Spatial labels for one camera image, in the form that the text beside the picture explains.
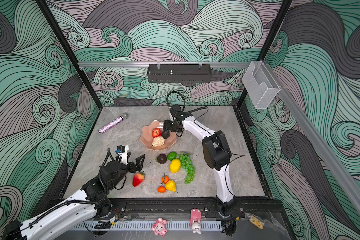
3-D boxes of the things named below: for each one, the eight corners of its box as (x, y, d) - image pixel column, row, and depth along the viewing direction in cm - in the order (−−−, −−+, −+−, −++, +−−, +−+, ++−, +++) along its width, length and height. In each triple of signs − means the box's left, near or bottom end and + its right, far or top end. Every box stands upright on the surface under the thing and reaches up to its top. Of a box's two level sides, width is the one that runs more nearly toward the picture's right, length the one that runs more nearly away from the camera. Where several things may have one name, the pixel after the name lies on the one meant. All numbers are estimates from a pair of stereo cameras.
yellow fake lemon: (169, 173, 86) (169, 171, 84) (170, 161, 91) (169, 158, 89) (181, 173, 86) (181, 171, 84) (180, 161, 91) (181, 158, 89)
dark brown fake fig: (157, 161, 92) (156, 157, 88) (162, 155, 95) (161, 152, 91) (163, 165, 90) (162, 162, 87) (168, 160, 93) (167, 156, 89)
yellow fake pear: (165, 189, 81) (164, 187, 78) (167, 181, 84) (166, 179, 81) (177, 192, 80) (177, 190, 77) (179, 184, 83) (179, 182, 80)
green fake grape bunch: (185, 184, 83) (185, 181, 79) (178, 157, 94) (178, 153, 89) (197, 181, 84) (198, 178, 80) (189, 155, 95) (189, 151, 91)
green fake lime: (168, 161, 91) (168, 159, 89) (166, 155, 94) (165, 153, 91) (177, 157, 93) (177, 155, 91) (174, 152, 95) (174, 149, 93)
